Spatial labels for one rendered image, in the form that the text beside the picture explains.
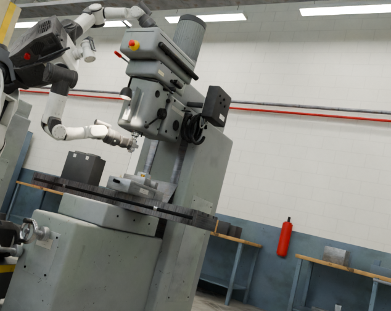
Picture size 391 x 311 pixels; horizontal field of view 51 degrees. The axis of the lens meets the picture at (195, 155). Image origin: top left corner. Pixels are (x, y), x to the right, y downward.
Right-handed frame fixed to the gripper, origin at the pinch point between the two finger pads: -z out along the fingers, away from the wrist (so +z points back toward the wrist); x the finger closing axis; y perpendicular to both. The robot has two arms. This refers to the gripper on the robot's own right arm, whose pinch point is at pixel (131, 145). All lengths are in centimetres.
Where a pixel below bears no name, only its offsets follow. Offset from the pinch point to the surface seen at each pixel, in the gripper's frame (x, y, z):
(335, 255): 78, 21, -363
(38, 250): -14, 68, 40
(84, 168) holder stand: 26.7, 19.5, 12.8
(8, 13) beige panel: 159, -97, 65
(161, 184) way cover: 9.6, 15.2, -34.5
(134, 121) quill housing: -7.5, -12.7, 6.8
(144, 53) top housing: -12, -51, 16
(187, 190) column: -7.1, 15.2, -44.5
